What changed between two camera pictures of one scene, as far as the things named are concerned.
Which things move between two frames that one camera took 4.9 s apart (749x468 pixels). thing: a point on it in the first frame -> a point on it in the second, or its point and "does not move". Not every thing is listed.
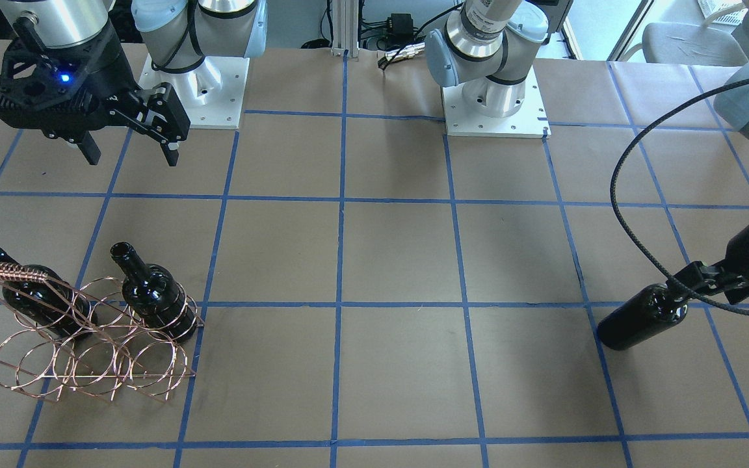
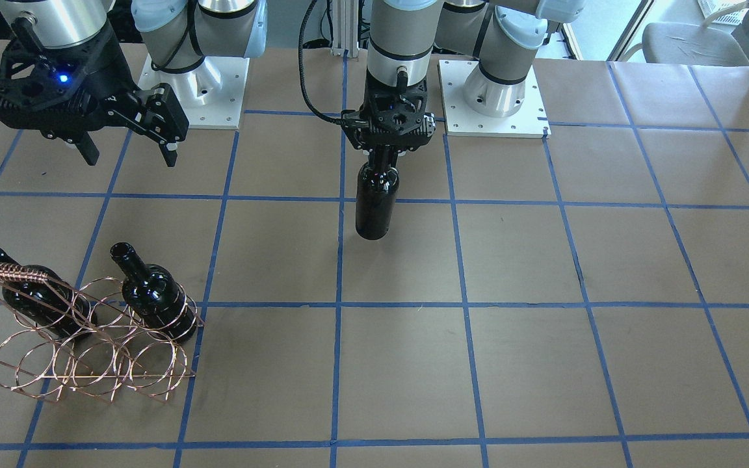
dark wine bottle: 639,314 -> 377,192
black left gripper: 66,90 does not move
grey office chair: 734,36 does not move
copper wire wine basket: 96,339 does not move
